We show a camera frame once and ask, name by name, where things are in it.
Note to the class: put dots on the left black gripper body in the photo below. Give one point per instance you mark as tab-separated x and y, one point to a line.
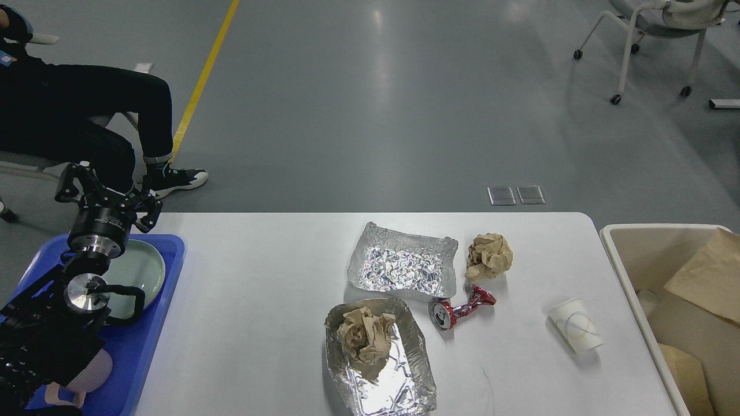
100	229

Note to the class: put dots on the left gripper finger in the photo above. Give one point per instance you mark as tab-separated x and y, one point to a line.
142	207
79	184

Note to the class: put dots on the mint green plate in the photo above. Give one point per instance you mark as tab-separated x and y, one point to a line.
140	266

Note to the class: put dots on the pink mug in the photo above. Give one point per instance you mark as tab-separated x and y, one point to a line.
91	378

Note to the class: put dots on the brown paper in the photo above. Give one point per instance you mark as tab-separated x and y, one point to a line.
366	339

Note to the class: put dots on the foil tray with paper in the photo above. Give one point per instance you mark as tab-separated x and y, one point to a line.
402	383

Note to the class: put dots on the brown paper ball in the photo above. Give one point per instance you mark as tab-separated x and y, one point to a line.
488	256

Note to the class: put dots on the printed paper cup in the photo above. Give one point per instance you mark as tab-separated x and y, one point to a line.
576	325

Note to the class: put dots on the brown paper bag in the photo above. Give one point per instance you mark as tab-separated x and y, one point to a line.
706	290

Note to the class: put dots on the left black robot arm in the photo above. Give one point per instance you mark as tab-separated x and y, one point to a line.
50	329

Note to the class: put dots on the left white chair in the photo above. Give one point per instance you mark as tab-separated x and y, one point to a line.
38	165

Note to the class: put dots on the seated person in black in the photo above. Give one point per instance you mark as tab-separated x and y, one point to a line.
47	111

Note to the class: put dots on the blue plastic tray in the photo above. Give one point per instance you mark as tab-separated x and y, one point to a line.
132	347

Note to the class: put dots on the white floor tile marker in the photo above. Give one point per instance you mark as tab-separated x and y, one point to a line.
143	67

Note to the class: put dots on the empty foil tray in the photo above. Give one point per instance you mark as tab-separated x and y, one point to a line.
386	260

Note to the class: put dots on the crushed red soda can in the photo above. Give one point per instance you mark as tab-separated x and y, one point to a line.
445	317

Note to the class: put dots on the metal floor plate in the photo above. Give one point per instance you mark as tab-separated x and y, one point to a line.
501	196
531	195

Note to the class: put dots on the beige plastic bin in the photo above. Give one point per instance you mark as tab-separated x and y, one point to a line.
646	256

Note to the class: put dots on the white cup in bin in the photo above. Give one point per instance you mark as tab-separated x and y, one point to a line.
648	301

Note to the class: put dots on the grey office chair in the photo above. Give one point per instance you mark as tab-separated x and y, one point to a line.
664	20

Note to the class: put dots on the white bar on floor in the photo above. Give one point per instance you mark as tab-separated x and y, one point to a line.
724	103

